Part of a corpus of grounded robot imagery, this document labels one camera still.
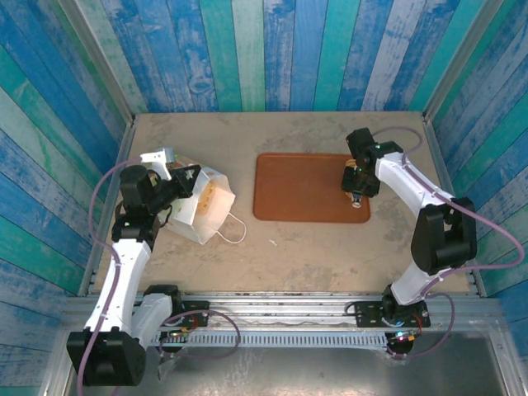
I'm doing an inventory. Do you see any white paper bag picnic print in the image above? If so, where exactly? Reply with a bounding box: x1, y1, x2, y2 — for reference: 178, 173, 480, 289
163, 154, 248, 247

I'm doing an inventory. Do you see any brown plastic tray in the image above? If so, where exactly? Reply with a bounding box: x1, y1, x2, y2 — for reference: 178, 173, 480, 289
252, 152, 371, 224

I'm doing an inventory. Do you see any steel lower shelf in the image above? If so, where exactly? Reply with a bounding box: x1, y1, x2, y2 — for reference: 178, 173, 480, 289
40, 329, 512, 396

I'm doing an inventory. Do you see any aluminium side rail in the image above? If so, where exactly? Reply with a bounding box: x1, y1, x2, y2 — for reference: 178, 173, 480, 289
422, 115, 488, 297
77, 117, 138, 297

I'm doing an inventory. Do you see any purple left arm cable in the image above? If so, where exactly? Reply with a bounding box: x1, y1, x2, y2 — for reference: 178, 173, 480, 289
76, 158, 144, 387

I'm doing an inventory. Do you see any wide black mount plate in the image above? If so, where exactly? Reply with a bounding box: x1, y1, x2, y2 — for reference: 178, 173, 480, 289
353, 299, 431, 329

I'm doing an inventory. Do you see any small black mount plate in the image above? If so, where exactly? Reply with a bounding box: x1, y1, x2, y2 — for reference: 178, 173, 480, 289
179, 299, 211, 328

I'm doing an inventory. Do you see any aluminium corner post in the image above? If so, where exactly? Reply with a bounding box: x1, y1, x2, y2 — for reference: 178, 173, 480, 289
422, 0, 507, 123
57, 0, 137, 125

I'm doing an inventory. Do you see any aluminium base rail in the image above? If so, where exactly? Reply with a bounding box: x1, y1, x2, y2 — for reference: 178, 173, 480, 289
64, 293, 502, 331

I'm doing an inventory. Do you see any white slotted cable duct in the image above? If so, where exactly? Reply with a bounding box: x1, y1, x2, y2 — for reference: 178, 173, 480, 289
78, 332, 391, 350

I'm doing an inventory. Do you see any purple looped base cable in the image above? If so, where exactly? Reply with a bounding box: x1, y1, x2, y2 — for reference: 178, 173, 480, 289
158, 309, 243, 361

